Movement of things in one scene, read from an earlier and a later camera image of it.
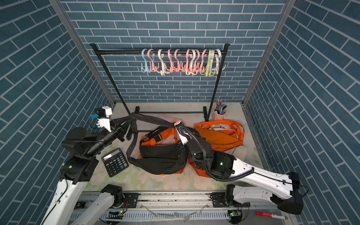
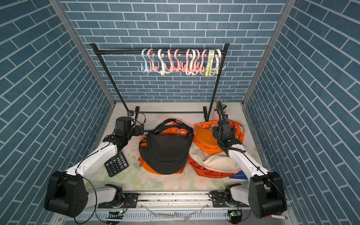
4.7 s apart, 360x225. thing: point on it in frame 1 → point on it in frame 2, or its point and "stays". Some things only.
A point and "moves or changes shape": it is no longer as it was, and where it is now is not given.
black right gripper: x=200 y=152 → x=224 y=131
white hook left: x=164 y=70 stays
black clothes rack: x=98 y=50 stays
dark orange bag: x=201 y=172 stays
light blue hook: x=146 y=67 stays
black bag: x=158 y=159 moves or changes shape
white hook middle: x=191 y=62 stays
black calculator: x=115 y=161 stays
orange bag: x=145 y=141 → x=143 y=142
